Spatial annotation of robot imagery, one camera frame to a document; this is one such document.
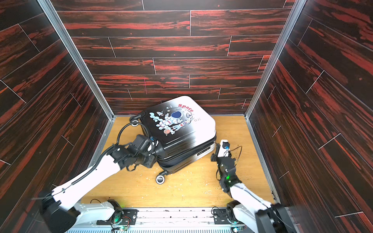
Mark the black white space suitcase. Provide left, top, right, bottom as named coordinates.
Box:
left=130, top=96, right=217, bottom=184

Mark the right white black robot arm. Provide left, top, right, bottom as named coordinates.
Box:
left=211, top=152, right=296, bottom=233

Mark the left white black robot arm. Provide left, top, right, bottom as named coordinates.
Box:
left=40, top=135, right=158, bottom=233

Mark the left black camera cable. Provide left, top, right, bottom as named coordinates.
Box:
left=116, top=121, right=152, bottom=149

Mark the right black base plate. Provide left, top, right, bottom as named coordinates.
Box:
left=211, top=207, right=232, bottom=225

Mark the aluminium front rail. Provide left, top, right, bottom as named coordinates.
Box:
left=69, top=207, right=254, bottom=233

